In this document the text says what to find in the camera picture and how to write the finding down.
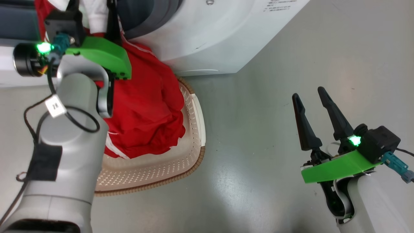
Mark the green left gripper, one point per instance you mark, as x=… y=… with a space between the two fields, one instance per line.
x=103 y=53

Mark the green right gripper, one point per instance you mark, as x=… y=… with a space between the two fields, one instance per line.
x=336 y=168

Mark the red and white garment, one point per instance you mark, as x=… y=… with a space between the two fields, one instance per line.
x=145 y=106

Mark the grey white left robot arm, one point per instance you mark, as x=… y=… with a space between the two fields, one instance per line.
x=68 y=161

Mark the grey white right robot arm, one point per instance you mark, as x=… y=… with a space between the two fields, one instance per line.
x=372 y=207

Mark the white front-load washing machine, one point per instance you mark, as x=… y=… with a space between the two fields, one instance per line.
x=210 y=38

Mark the cream perforated laundry basket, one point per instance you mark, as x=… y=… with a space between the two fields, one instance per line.
x=145 y=174

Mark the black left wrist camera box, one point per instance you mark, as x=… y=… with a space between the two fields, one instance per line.
x=64 y=24

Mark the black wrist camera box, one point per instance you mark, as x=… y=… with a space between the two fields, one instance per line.
x=380 y=142
x=64 y=24

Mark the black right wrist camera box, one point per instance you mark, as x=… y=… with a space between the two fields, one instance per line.
x=380 y=142

